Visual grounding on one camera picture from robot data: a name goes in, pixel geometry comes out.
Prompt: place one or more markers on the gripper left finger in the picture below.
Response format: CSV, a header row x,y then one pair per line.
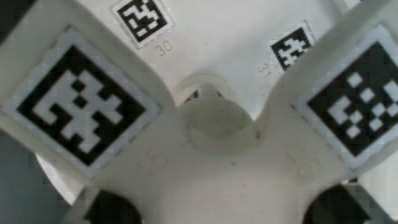
x,y
102,208

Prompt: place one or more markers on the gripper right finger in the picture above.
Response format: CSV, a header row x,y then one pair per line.
x,y
346,206

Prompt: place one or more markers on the white cross-shaped table base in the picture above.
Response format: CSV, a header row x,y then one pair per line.
x,y
198,180

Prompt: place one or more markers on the white round table top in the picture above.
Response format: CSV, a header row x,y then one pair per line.
x,y
296,55

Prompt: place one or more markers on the white cylindrical table leg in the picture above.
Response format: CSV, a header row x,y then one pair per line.
x,y
210,109

